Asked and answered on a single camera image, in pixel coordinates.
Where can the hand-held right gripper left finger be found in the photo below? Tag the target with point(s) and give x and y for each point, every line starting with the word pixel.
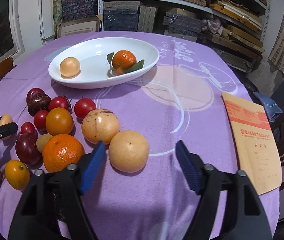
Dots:
pixel 94 167

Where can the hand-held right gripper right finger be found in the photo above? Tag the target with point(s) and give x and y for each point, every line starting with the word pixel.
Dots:
pixel 186 167

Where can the pale yellow oval fruit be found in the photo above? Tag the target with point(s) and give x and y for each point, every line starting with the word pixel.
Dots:
pixel 5 119

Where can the pale round pear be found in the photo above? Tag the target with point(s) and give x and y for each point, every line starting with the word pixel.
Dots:
pixel 128 152

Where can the small yellow longan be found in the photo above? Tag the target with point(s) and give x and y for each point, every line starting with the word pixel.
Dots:
pixel 43 142

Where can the dark purple passion fruit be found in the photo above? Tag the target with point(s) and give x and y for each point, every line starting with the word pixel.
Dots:
pixel 39 105

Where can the pale pear with dark marks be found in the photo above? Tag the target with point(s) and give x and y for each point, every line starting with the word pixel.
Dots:
pixel 100 126

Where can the orange tomato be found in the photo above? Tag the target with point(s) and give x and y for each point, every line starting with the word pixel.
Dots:
pixel 59 121

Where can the white oval plate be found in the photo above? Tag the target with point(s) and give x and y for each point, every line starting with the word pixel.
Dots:
pixel 94 52

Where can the small red tomato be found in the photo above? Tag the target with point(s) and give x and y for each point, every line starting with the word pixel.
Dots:
pixel 28 128

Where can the yellow orange kumquat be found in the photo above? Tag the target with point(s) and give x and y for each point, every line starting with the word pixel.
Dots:
pixel 17 175

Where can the brown carved wooden chair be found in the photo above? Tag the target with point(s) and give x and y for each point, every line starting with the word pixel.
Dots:
pixel 0 68

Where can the purple printed tablecloth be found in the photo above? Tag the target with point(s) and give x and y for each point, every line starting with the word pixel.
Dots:
pixel 157 120

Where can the brown paper envelope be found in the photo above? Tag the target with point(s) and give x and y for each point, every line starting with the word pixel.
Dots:
pixel 253 142

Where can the small pale round fruit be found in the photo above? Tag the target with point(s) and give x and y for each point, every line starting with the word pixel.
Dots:
pixel 69 67

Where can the blue folded cloth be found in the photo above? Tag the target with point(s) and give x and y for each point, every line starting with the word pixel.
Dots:
pixel 268 105

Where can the black stool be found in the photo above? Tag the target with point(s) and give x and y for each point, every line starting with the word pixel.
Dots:
pixel 249 85

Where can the orange mandarin with green leaves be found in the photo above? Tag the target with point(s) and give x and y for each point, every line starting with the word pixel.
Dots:
pixel 124 59

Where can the white board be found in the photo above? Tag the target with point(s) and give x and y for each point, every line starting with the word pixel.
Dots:
pixel 44 12

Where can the framed picture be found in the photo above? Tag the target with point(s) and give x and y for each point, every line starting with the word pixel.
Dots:
pixel 78 28

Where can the green patterned panel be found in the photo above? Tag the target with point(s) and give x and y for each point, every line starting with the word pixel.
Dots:
pixel 57 5

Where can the stack of blue patterned boxes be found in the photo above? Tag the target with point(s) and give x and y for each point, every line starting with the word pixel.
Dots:
pixel 78 7

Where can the pink cloth bundle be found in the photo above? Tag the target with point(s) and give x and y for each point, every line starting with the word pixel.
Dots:
pixel 214 25

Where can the stack of dark grey boxes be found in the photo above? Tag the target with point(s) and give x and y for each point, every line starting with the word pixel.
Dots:
pixel 120 17

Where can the stack of wooden boxes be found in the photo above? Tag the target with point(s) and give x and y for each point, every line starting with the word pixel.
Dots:
pixel 241 20

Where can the white metal shelf rack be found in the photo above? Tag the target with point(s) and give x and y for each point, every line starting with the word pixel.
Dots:
pixel 181 3

